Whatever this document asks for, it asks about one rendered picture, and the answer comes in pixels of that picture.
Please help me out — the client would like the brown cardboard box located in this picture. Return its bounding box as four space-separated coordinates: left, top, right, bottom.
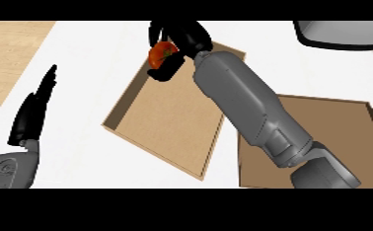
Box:
236 93 373 190

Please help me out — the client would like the grey appliance with black rim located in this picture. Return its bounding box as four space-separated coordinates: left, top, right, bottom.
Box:
292 20 373 51

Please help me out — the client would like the red tomato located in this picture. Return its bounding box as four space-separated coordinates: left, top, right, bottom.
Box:
148 40 182 70

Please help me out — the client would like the light brown wooden tray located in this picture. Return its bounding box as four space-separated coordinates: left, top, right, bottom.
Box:
101 40 248 182

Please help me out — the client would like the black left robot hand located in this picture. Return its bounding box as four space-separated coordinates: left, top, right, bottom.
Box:
6 64 59 146

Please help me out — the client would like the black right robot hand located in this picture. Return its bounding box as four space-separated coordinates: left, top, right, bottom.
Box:
146 20 214 83

